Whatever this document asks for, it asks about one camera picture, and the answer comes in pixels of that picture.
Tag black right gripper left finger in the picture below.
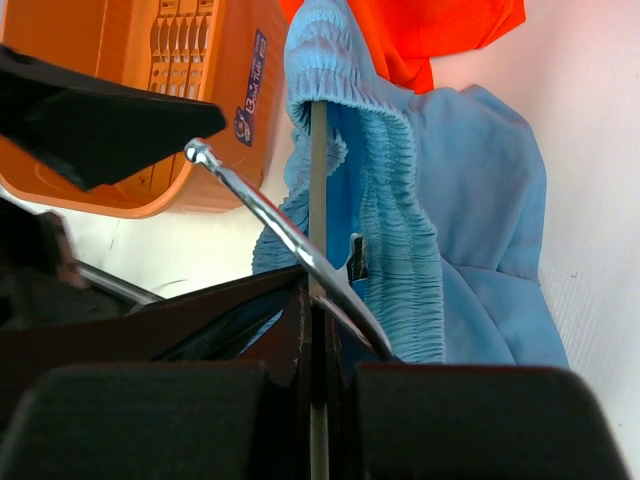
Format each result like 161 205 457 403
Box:
1 288 311 479

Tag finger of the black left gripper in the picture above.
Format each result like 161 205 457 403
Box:
1 267 303 370
1 46 226 191

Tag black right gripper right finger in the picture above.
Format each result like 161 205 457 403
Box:
326 309 628 479

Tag grey hanger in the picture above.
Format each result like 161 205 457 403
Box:
184 101 393 479

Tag light blue shorts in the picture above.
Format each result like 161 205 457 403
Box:
281 1 568 368

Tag orange shorts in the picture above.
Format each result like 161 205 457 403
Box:
277 0 529 95

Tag orange plastic basket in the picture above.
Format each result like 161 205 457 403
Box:
1 1 287 219

